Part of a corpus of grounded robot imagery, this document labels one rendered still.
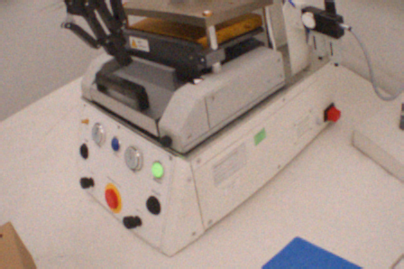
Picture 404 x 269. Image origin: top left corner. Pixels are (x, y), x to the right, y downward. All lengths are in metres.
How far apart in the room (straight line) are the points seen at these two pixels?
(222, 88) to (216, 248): 0.27
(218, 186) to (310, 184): 0.21
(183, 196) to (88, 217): 0.26
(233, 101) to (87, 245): 0.39
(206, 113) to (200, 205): 0.15
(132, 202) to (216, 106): 0.23
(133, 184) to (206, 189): 0.13
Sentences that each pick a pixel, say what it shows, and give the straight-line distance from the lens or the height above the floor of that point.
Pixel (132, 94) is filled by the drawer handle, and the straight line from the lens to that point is 0.73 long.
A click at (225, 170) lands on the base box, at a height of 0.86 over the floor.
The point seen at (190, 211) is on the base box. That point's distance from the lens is 0.75.
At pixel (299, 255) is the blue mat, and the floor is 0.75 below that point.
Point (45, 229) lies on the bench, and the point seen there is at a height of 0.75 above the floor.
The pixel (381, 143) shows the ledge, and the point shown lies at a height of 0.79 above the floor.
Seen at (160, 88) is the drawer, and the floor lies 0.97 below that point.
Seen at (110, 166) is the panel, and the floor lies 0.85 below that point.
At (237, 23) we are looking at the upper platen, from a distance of 0.79.
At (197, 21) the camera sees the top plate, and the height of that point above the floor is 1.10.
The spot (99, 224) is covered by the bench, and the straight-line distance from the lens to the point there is 0.88.
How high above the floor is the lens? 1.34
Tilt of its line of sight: 34 degrees down
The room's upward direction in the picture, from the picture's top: 9 degrees counter-clockwise
